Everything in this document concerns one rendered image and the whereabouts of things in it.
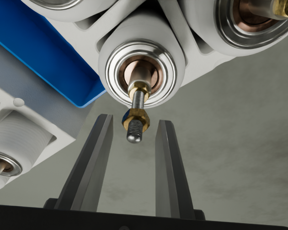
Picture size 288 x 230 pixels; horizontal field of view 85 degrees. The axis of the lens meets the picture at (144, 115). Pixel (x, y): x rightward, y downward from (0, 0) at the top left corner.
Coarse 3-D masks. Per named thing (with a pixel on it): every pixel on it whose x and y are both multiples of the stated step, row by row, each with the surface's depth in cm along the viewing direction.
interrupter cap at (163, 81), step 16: (128, 48) 15; (144, 48) 15; (160, 48) 14; (112, 64) 16; (128, 64) 16; (144, 64) 16; (160, 64) 15; (112, 80) 17; (128, 80) 17; (160, 80) 17; (128, 96) 18; (160, 96) 18
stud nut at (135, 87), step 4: (136, 84) 13; (140, 84) 14; (144, 84) 14; (132, 88) 13; (136, 88) 13; (140, 88) 13; (144, 88) 13; (128, 92) 14; (132, 92) 14; (144, 92) 13; (148, 92) 14; (132, 96) 14; (144, 96) 14; (148, 96) 14; (132, 100) 14; (144, 100) 14
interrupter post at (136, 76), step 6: (132, 72) 16; (138, 72) 15; (144, 72) 15; (132, 78) 14; (138, 78) 14; (144, 78) 14; (150, 78) 15; (132, 84) 14; (150, 84) 14; (150, 90) 14
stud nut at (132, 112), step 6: (132, 108) 11; (138, 108) 11; (126, 114) 11; (132, 114) 10; (138, 114) 10; (144, 114) 11; (126, 120) 10; (144, 120) 10; (126, 126) 11; (144, 126) 11
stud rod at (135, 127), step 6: (138, 96) 13; (132, 102) 13; (138, 102) 12; (132, 120) 11; (138, 120) 10; (132, 126) 10; (138, 126) 10; (132, 132) 10; (138, 132) 10; (132, 138) 10; (138, 138) 10
